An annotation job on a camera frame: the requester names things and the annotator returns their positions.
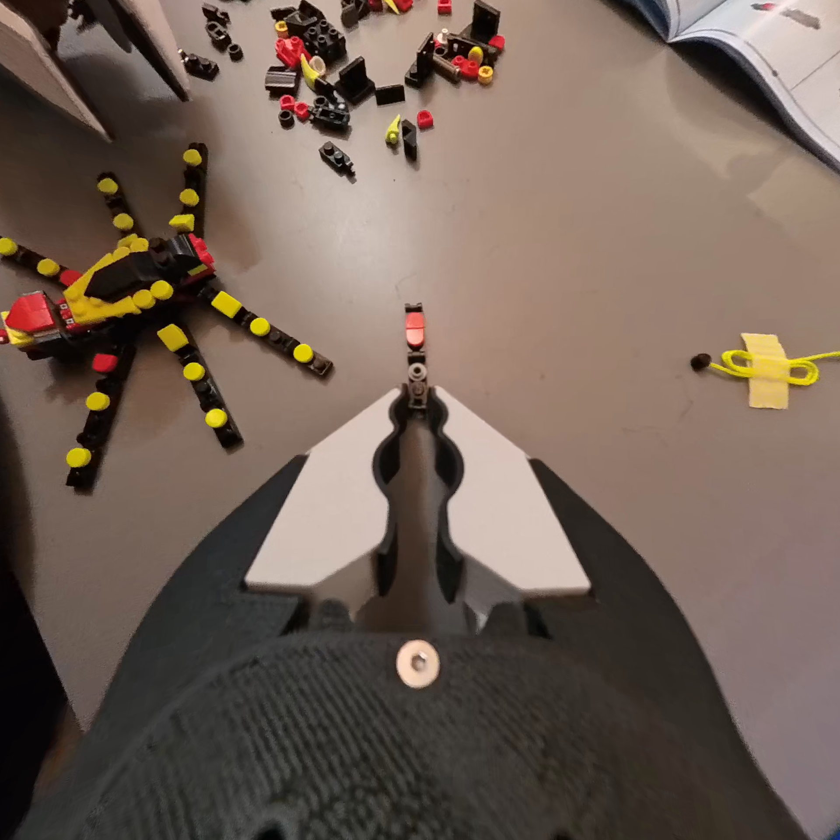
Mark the black yellow lego spider model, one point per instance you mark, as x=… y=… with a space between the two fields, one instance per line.
x=124 y=279

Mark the pile of loose lego pieces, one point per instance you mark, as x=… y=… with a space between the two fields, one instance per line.
x=325 y=39

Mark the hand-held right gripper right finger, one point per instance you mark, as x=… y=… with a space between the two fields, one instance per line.
x=518 y=518

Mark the yellow tape strip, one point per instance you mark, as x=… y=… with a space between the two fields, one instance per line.
x=761 y=344

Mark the lego instruction booklet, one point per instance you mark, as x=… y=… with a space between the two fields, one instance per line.
x=787 y=52

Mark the small black red lego assembly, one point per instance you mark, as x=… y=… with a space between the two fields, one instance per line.
x=413 y=331

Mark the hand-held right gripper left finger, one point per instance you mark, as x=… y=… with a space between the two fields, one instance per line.
x=315 y=512

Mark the cardboard box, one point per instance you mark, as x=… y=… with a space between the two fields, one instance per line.
x=33 y=72

